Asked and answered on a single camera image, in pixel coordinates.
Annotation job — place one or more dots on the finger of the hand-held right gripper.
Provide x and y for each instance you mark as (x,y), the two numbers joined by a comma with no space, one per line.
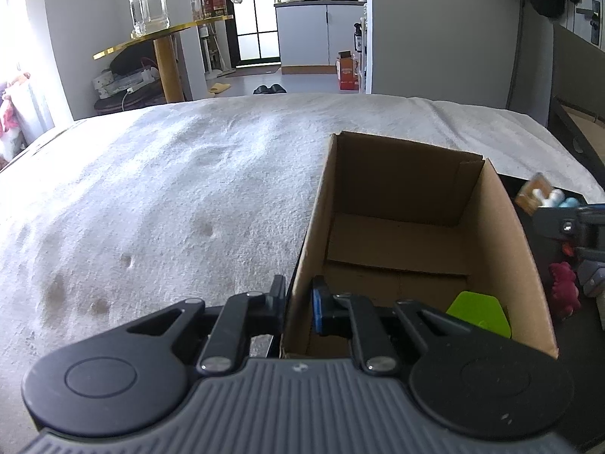
(553,222)
(593,276)

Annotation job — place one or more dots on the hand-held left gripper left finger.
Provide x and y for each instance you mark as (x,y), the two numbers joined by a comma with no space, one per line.
(276,299)

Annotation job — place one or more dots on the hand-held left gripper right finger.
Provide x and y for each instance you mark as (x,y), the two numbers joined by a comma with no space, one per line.
(320,307)

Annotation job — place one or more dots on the pink dinosaur toy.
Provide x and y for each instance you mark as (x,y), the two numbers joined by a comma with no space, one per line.
(565,288)

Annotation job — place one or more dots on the cardboard box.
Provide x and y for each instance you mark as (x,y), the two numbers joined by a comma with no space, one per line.
(401,184)

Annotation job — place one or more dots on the small light blue item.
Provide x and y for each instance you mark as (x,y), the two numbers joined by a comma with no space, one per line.
(568,202)

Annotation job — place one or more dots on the green plastic piece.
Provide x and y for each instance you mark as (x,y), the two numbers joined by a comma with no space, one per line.
(477,310)

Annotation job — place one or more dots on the white blanket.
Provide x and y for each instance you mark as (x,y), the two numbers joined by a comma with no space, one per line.
(165,189)

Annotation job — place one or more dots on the black slipper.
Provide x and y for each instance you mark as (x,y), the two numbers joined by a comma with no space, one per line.
(278,89)
(261,90)

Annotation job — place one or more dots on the yellow slipper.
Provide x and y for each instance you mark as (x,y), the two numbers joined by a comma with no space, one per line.
(220,89)

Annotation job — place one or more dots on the orange box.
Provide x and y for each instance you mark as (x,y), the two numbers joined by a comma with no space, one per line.
(347,73)

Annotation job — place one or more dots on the white floor stand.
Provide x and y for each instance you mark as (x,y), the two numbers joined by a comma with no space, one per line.
(213,61)

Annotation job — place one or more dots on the round gold table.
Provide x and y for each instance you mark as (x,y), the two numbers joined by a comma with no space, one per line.
(168,71)

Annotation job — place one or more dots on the white kitchen cabinet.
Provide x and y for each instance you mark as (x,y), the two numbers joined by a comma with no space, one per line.
(302,38)

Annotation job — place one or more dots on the white flat packages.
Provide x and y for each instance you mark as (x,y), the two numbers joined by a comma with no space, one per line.
(123,83)

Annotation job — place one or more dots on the black spray bottle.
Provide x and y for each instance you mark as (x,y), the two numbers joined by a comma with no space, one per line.
(358,38)

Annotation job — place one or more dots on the black framed glass door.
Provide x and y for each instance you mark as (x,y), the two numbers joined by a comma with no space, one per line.
(231,33)

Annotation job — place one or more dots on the black chair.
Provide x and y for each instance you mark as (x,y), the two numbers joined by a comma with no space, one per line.
(127,59)

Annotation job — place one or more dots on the red canister in plastic bag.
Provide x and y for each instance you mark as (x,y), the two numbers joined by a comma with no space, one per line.
(212,2)

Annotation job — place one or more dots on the glass jar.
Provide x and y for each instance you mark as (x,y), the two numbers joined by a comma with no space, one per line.
(149,9)

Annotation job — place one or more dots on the pink white cloth pile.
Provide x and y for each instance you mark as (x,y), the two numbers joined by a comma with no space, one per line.
(12,118)

